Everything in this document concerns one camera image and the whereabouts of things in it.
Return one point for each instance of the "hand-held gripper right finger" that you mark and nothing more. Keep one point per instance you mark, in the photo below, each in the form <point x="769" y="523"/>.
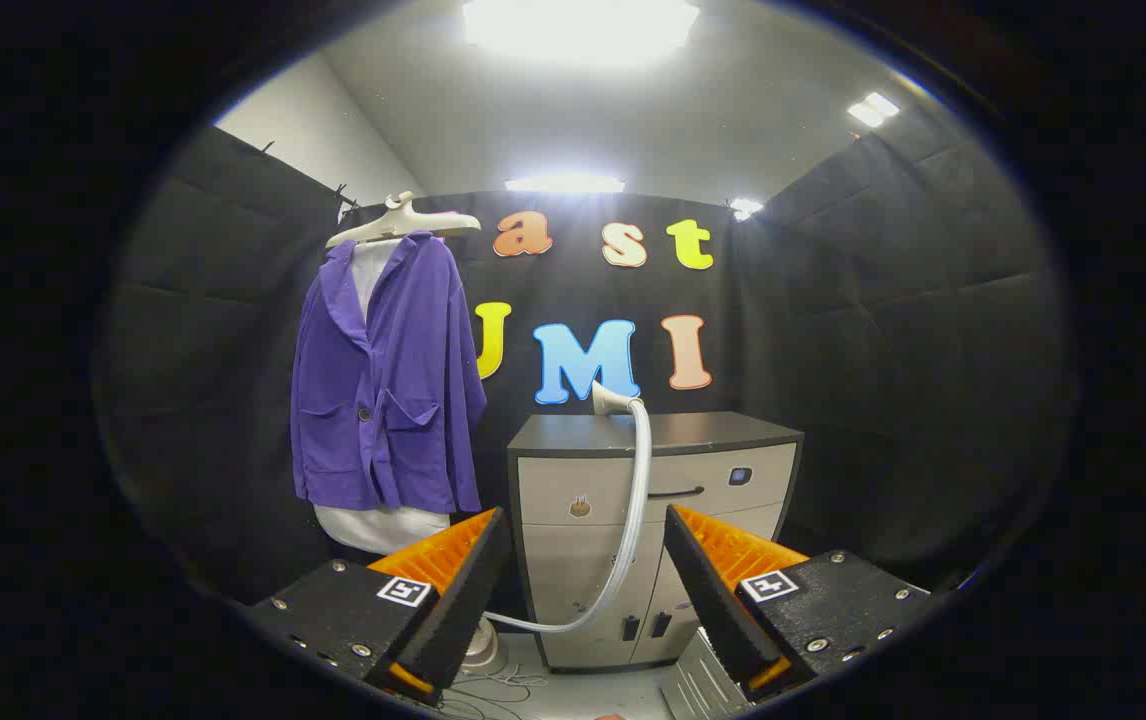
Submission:
<point x="713" y="600"/>

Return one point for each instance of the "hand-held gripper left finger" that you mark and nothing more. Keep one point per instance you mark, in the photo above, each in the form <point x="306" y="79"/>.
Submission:
<point x="463" y="600"/>

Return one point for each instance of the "garment steamer base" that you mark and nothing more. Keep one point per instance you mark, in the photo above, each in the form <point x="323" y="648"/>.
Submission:
<point x="481" y="650"/>

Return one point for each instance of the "white shirt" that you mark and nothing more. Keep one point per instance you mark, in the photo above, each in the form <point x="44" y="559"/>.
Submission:
<point x="378" y="528"/>

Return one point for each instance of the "white plastic clothes hanger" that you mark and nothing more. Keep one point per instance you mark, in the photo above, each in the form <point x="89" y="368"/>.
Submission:
<point x="413" y="222"/>

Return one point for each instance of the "grey ribbed metal box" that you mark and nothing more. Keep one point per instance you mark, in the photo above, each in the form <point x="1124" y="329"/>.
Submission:
<point x="698" y="685"/>

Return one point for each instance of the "grey cabinet with dark top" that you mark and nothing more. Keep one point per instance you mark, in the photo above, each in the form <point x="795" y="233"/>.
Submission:
<point x="723" y="432"/>

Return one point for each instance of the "small ceiling light panel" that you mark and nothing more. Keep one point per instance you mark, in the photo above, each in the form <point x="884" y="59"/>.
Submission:
<point x="745" y="207"/>
<point x="873" y="108"/>

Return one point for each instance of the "long ceiling light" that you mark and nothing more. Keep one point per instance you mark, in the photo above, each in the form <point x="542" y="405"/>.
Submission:
<point x="563" y="184"/>

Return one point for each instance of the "large ceiling light panel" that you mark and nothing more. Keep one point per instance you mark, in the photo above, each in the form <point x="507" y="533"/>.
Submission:
<point x="578" y="28"/>

